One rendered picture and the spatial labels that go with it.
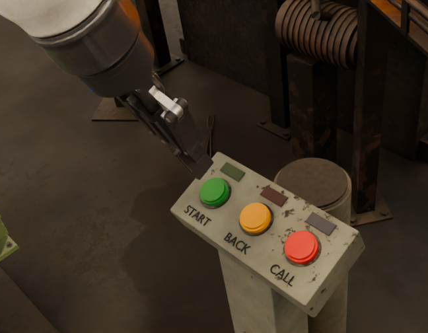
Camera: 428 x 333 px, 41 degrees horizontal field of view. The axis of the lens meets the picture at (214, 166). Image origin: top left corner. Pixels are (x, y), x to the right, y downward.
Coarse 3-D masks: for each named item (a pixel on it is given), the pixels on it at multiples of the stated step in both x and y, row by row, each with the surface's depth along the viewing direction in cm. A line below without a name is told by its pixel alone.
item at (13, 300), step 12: (0, 276) 147; (0, 288) 144; (12, 288) 144; (0, 300) 142; (12, 300) 141; (24, 300) 140; (0, 312) 139; (12, 312) 138; (24, 312) 138; (36, 312) 137; (0, 324) 136; (12, 324) 136; (24, 324) 135; (36, 324) 135; (48, 324) 134
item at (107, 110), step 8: (104, 104) 201; (112, 104) 200; (120, 104) 198; (96, 112) 198; (104, 112) 197; (112, 112) 197; (120, 112) 196; (128, 112) 195; (96, 120) 195; (104, 120) 195; (112, 120) 194; (120, 120) 193; (128, 120) 193; (136, 120) 192
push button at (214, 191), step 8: (208, 184) 76; (216, 184) 76; (224, 184) 76; (200, 192) 77; (208, 192) 76; (216, 192) 75; (224, 192) 75; (208, 200) 75; (216, 200) 75; (224, 200) 75
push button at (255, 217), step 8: (248, 208) 72; (256, 208) 72; (264, 208) 71; (240, 216) 72; (248, 216) 71; (256, 216) 71; (264, 216) 71; (240, 224) 72; (248, 224) 71; (256, 224) 70; (264, 224) 70; (248, 232) 71; (256, 232) 71
